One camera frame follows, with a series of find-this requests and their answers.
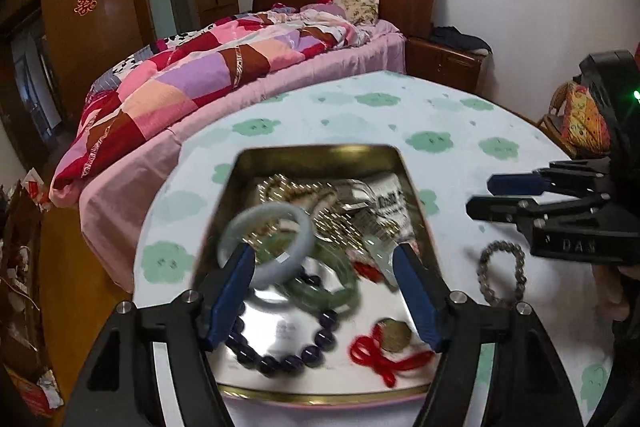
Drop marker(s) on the wooden nightstand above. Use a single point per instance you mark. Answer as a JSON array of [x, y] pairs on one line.
[[440, 64]]

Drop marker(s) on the floral pillow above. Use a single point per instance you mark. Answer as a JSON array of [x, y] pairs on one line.
[[357, 4]]

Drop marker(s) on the dark folded clothes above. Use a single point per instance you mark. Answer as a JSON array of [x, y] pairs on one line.
[[460, 39]]

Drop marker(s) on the cloud print tablecloth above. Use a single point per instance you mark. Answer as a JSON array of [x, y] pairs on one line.
[[350, 117]]

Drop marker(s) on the person's right hand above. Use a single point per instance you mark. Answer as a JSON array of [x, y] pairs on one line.
[[612, 292]]

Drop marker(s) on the bed with pink sheet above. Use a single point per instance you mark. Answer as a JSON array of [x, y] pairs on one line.
[[350, 57]]

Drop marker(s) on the patchwork quilt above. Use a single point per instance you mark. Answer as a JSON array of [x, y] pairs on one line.
[[200, 77]]

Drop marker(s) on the bronze coin with red ribbon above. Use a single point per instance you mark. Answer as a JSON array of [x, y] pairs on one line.
[[395, 334]]

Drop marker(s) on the red paper wardrobe decoration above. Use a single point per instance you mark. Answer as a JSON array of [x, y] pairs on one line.
[[85, 3]]

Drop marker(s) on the white jade bangle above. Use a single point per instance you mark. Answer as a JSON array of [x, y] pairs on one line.
[[295, 264]]

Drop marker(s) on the printed white paper packet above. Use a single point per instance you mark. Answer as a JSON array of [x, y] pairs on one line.
[[390, 202]]

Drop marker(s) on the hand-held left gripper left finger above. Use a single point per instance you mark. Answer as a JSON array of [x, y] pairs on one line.
[[230, 297]]

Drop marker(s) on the green jade bangle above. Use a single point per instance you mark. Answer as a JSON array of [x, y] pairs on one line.
[[320, 294]]

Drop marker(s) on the pink tin box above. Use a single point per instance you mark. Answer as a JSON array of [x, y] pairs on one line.
[[320, 162]]

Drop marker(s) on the pink pillow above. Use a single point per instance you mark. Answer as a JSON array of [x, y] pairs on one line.
[[322, 9]]

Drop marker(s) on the chair with colourful cushion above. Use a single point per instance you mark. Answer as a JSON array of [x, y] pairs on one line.
[[585, 122]]

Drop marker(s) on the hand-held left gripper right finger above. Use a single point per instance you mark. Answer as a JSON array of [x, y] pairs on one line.
[[420, 302]]

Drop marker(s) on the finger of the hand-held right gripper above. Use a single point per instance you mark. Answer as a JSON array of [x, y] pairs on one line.
[[515, 183], [500, 209]]

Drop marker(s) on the pile of household clutter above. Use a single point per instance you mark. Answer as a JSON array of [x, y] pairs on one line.
[[20, 287]]

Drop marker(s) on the wooden wardrobe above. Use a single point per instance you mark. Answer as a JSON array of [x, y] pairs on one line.
[[100, 47]]

